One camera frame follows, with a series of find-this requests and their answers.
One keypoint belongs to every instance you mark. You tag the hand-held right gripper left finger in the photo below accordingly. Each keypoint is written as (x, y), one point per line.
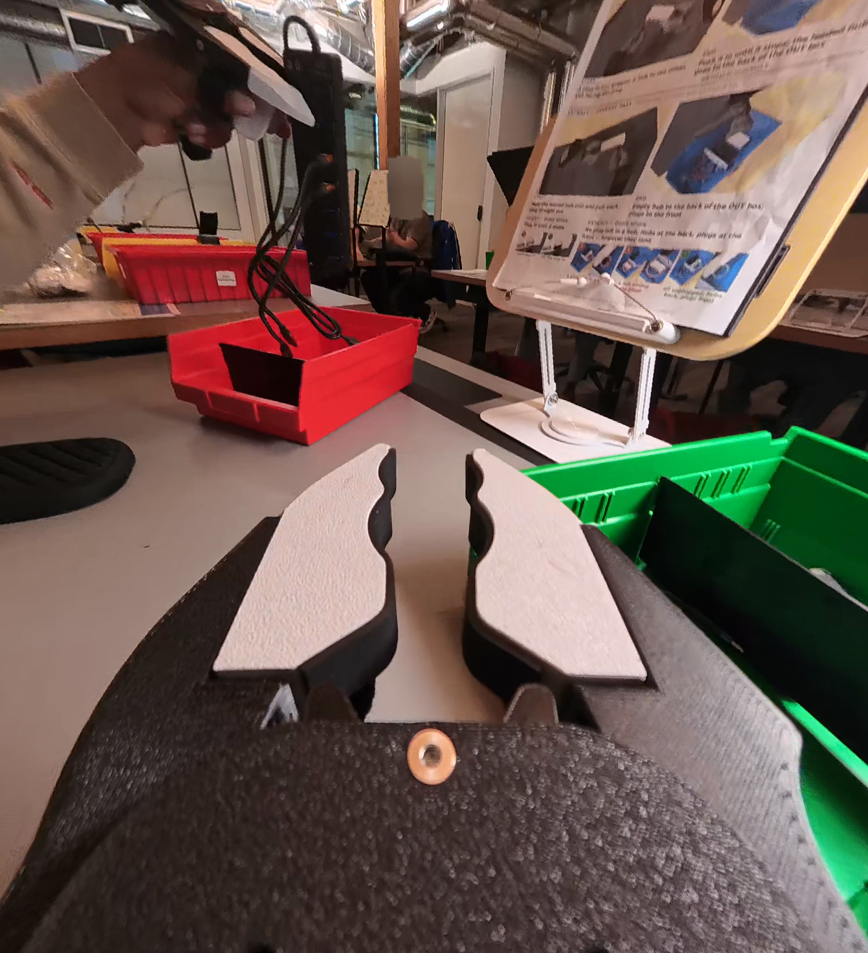
(314, 581)

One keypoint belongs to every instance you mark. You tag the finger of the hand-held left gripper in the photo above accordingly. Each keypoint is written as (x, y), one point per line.
(270, 82)
(259, 117)

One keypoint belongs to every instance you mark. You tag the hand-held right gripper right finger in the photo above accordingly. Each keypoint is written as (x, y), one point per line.
(545, 595)

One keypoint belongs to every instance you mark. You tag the small red plastic bin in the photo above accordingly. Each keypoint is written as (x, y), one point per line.
(344, 380)

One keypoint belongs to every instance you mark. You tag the green plastic bin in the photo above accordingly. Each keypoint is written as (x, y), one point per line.
(850, 782)

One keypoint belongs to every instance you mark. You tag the person's left forearm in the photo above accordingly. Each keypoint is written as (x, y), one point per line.
(24, 179)

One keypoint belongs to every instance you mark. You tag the person's left hand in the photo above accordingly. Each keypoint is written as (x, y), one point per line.
(151, 89)

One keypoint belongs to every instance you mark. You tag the white air vent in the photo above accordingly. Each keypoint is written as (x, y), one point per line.
(95, 31)

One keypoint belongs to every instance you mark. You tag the notice board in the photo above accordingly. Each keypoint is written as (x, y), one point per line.
(376, 197)

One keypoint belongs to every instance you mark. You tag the long red plastic tub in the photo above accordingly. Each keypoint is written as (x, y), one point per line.
(203, 272)

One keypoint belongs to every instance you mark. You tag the black divider of red bin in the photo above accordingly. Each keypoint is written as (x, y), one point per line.
(262, 376)

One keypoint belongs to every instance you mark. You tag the black divider of green bin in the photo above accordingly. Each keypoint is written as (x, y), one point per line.
(776, 595)

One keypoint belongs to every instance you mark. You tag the blue jacket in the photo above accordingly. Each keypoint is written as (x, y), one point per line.
(445, 257)

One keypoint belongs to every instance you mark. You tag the clear plastic bag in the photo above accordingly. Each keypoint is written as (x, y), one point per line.
(65, 268)

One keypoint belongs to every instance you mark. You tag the black wrist rest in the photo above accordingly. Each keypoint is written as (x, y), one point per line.
(32, 480)

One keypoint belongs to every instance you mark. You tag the wooden post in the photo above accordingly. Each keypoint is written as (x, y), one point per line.
(387, 74)

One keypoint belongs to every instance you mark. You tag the silver ventilation duct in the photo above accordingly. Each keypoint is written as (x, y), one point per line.
(478, 30)

